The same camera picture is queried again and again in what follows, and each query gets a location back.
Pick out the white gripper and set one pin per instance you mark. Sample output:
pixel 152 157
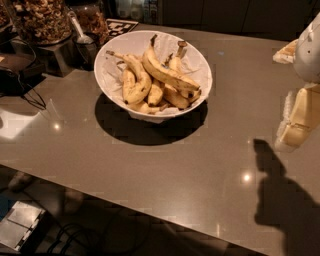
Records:
pixel 309 56

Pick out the long top banana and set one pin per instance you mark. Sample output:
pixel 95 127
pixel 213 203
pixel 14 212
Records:
pixel 165 74

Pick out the back banana with stem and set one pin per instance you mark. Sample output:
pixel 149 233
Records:
pixel 175 62

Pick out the right lower banana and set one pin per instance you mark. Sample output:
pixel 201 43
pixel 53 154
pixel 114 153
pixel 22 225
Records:
pixel 174 97

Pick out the middle short banana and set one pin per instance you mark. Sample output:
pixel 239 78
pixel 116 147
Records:
pixel 155 94

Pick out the left curved banana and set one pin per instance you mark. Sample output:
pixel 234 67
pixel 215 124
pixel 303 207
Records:
pixel 142 86

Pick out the bottom small banana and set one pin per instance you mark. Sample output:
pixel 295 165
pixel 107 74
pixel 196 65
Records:
pixel 144 108

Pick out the small banana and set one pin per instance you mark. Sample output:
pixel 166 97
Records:
pixel 129 81
pixel 144 108

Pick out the white bowl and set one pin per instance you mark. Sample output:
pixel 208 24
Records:
pixel 109 76

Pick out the far left small banana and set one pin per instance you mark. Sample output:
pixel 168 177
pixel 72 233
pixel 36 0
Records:
pixel 129 81

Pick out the black white marker tag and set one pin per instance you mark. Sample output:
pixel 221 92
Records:
pixel 118 27

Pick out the dark cup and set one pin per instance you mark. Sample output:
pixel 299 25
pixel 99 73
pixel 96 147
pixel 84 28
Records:
pixel 85 53

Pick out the glass jar of granola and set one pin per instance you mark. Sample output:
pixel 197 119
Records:
pixel 92 19

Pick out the white plastic spoon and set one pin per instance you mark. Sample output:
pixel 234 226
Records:
pixel 82 38

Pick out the metal stand block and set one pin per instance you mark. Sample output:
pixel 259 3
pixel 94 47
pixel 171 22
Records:
pixel 58 59

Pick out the glass jar of nuts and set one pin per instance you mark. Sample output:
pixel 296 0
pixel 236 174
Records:
pixel 40 22

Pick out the grey box on floor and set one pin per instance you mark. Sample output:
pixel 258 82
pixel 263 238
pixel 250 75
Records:
pixel 19 224

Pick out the black device with cables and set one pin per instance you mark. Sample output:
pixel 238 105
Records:
pixel 20 72

